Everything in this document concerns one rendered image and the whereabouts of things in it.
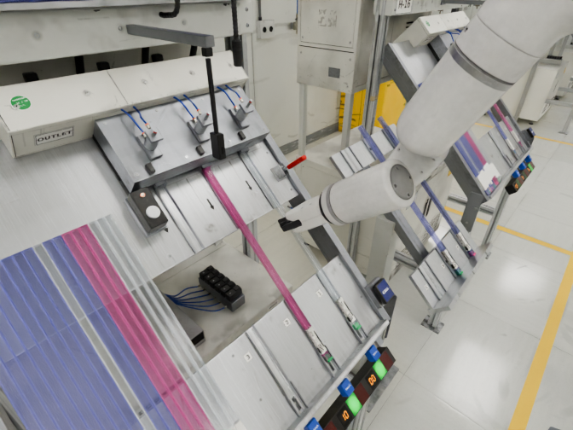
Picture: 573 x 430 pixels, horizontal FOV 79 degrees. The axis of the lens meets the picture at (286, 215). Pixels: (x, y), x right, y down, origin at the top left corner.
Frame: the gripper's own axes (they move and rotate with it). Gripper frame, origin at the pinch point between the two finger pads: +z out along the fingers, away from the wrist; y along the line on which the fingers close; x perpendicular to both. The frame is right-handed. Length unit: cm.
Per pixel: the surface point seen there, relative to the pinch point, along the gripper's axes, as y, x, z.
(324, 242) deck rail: -7.9, 9.5, 1.3
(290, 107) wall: -193, -67, 166
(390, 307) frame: -13.9, 32.6, -3.2
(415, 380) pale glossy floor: -50, 92, 37
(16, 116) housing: 39, -37, -1
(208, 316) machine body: 15.7, 15.2, 33.3
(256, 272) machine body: -6.0, 13.2, 35.8
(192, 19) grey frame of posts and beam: 3.2, -46.4, -6.5
